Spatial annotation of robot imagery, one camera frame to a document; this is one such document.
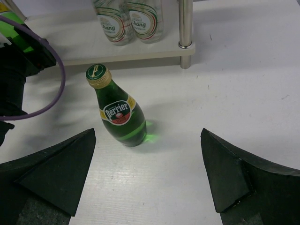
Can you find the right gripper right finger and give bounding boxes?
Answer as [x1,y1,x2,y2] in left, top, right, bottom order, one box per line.
[201,128,300,225]

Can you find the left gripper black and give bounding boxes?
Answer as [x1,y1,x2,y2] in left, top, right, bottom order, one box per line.
[0,27,57,77]

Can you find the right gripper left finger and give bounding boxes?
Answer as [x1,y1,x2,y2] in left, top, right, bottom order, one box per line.
[0,128,96,225]

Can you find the green Perrier bottle yellow label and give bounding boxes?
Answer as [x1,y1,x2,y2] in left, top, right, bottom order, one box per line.
[0,2,33,53]

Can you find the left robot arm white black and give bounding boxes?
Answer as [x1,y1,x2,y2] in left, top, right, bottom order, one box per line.
[0,24,56,117]

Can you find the white two-tier wooden shelf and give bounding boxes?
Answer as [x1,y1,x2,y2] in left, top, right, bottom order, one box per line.
[14,0,195,66]

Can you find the clear glass bottle left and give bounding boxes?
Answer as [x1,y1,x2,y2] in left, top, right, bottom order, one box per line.
[92,0,134,46]

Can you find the clear glass bottle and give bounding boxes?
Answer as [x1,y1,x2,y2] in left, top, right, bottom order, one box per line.
[92,0,134,46]
[127,0,164,44]

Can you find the green Perrier bottle red label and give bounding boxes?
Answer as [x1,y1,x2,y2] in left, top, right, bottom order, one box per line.
[86,64,147,147]

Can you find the clear glass bottle right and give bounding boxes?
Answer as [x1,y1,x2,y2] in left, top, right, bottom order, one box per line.
[127,0,164,44]

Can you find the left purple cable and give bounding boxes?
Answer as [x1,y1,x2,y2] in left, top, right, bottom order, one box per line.
[0,15,66,122]

